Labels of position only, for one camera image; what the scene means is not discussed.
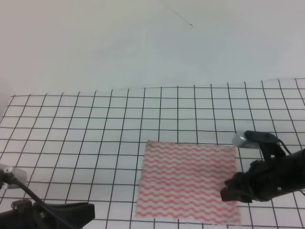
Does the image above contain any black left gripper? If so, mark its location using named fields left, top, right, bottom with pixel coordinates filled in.
left=0, top=199, right=95, bottom=229

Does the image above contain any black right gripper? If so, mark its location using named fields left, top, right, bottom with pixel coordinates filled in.
left=220, top=156, right=290, bottom=203

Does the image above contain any pink wavy striped towel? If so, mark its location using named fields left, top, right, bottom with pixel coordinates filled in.
left=135, top=141, right=241, bottom=225

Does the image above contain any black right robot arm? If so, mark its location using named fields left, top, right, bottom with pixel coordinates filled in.
left=220, top=150, right=305, bottom=203

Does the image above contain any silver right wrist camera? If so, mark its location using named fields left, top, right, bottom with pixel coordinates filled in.
left=232, top=130, right=279, bottom=150

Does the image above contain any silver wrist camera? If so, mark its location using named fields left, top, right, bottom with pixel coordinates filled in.
left=232, top=130, right=279, bottom=150
left=0, top=164, right=28, bottom=189

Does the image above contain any black left camera cable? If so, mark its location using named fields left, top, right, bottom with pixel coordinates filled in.
left=9, top=176, right=74, bottom=229

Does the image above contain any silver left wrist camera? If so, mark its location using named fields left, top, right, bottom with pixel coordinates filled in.
left=0, top=164, right=28, bottom=189

